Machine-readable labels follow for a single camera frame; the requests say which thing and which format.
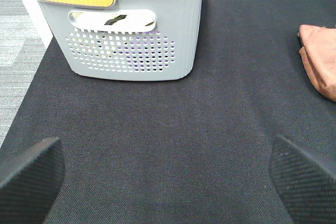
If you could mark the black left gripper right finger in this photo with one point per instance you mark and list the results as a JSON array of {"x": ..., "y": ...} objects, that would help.
[{"x": 304, "y": 180}]

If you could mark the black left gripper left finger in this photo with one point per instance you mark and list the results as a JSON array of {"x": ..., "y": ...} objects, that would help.
[{"x": 31, "y": 181}]

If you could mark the orange brown towel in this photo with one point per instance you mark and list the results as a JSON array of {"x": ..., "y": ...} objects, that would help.
[{"x": 317, "y": 53}]

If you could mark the black table mat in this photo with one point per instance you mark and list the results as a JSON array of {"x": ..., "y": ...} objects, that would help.
[{"x": 195, "y": 150}]

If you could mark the grey perforated plastic basket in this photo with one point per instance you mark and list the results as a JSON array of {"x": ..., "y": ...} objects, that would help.
[{"x": 131, "y": 40}]

